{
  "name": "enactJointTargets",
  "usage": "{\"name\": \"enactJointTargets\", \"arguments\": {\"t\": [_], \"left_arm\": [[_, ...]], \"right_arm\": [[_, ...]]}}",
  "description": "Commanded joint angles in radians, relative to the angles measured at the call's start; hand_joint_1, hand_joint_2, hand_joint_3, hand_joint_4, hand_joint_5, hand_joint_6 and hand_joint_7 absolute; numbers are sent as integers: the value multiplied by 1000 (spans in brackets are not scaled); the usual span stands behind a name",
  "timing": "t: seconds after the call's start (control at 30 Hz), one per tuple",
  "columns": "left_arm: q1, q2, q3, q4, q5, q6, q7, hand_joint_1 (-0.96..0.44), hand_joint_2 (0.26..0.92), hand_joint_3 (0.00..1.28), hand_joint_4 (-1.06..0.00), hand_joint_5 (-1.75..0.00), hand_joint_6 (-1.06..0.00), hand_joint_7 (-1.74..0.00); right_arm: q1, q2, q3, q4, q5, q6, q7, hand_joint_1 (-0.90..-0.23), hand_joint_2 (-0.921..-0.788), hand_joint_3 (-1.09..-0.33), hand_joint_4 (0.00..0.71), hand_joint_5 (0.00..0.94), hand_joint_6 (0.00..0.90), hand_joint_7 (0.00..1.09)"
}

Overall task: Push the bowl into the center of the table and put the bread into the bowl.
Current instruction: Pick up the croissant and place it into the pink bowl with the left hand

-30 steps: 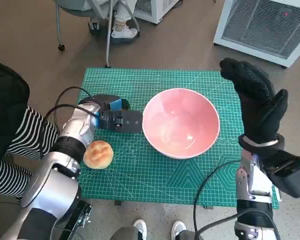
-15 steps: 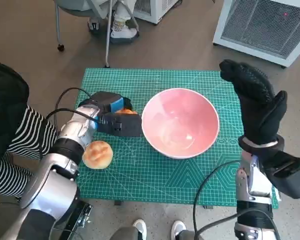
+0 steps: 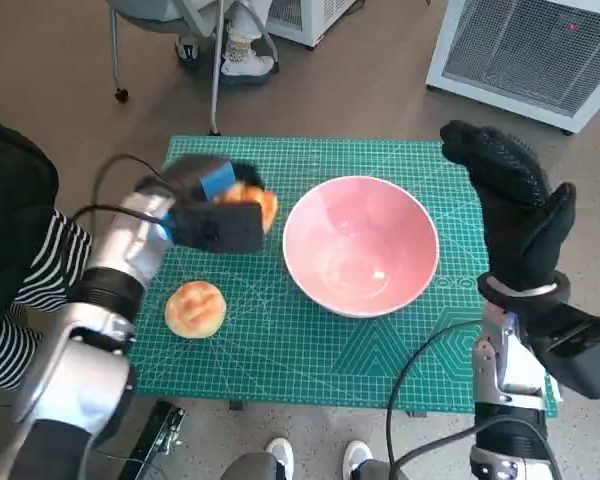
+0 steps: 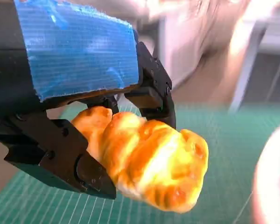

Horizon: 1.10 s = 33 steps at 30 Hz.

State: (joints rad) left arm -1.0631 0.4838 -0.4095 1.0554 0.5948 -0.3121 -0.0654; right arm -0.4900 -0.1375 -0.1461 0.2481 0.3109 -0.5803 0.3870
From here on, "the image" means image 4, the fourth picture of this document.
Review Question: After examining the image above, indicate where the pink bowl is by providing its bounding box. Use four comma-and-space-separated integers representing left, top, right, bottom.
251, 121, 280, 224

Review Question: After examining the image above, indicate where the large white mesh cabinet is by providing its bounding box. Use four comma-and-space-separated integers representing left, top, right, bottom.
227, 0, 280, 112

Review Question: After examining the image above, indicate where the green cutting mat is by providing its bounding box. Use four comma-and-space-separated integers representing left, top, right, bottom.
0, 102, 280, 224

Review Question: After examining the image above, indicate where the braided toy bread loaf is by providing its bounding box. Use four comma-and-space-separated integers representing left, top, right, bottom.
70, 105, 210, 213

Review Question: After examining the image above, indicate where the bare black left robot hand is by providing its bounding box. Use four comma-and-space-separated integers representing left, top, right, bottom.
0, 0, 177, 201

